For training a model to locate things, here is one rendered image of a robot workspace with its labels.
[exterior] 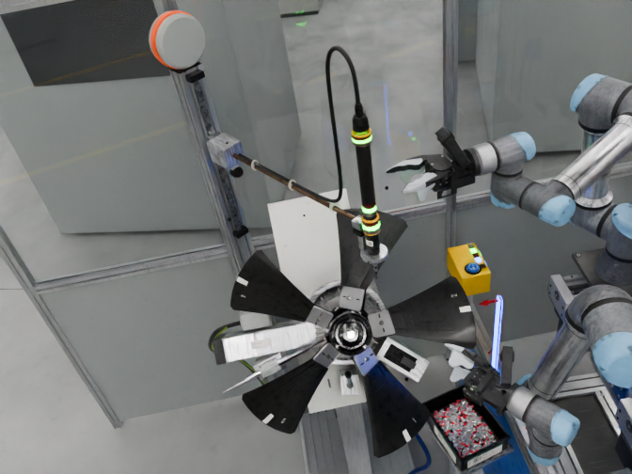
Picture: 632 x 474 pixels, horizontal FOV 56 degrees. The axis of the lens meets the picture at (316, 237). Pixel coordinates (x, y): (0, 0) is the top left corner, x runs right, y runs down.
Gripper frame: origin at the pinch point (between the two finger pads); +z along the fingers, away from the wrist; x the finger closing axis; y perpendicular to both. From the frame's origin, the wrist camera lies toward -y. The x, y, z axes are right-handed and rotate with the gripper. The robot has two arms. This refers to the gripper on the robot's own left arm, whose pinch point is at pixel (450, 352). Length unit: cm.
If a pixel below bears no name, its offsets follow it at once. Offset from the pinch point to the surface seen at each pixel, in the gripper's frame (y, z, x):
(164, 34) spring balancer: -1, 90, -75
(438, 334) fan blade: -3.4, 6.5, 1.1
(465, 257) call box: -42, 25, 15
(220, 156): 1, 81, -37
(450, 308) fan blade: -12.1, 8.4, 0.2
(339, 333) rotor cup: 16.0, 25.0, -6.7
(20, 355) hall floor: 90, 244, 109
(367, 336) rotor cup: 11.1, 19.4, -4.3
